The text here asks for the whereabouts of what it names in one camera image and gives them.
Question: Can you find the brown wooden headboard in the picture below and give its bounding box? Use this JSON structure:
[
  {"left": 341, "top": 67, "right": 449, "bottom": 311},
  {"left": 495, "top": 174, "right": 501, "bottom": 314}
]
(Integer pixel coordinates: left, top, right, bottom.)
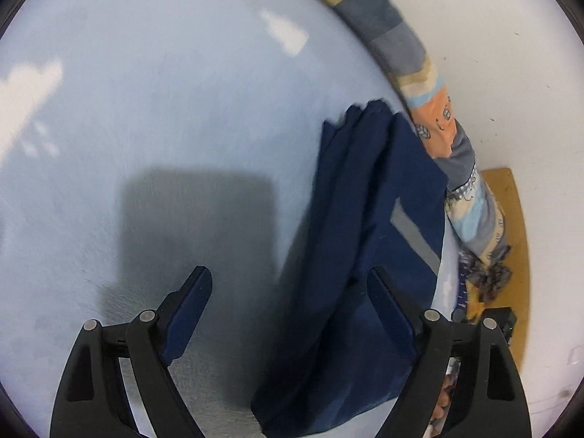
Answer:
[{"left": 479, "top": 168, "right": 532, "bottom": 375}]

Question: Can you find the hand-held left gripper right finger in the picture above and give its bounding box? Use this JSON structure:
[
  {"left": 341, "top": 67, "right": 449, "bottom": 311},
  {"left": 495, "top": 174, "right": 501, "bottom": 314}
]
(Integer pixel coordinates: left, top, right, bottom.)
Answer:
[{"left": 367, "top": 267, "right": 532, "bottom": 438}]

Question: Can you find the navy blue jacket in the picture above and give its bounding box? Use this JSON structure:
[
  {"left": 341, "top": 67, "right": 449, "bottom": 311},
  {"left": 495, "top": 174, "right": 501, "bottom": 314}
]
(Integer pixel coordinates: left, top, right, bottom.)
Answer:
[{"left": 250, "top": 98, "right": 450, "bottom": 438}]

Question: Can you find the light blue cloud bed sheet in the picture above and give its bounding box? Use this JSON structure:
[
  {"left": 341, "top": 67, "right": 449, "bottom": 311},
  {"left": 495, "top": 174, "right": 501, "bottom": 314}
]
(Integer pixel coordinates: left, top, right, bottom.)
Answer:
[{"left": 0, "top": 0, "right": 466, "bottom": 438}]

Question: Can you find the colourful printed cloth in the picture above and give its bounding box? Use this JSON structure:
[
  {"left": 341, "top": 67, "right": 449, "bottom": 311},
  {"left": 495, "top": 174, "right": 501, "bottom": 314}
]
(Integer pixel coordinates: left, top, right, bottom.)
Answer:
[{"left": 426, "top": 358, "right": 461, "bottom": 438}]

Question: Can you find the dark blue star-printed blanket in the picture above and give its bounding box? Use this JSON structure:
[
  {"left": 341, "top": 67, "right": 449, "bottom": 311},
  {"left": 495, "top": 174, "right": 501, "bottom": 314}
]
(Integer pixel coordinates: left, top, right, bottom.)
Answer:
[{"left": 454, "top": 265, "right": 484, "bottom": 322}]

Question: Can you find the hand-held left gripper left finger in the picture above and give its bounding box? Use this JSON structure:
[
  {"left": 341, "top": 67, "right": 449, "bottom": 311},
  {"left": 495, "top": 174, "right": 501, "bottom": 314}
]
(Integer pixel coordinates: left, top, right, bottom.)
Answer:
[{"left": 49, "top": 265, "right": 213, "bottom": 438}]

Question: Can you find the colourful patchwork quilt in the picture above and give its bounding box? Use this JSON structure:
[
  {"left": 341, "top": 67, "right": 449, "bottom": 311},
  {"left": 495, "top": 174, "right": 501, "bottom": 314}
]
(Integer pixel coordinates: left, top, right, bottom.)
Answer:
[{"left": 278, "top": 0, "right": 509, "bottom": 265}]

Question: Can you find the grey patterned cloth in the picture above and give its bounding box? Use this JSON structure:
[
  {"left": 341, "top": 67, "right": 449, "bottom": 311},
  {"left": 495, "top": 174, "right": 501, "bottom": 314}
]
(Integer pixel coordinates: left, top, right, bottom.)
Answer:
[{"left": 458, "top": 242, "right": 514, "bottom": 304}]

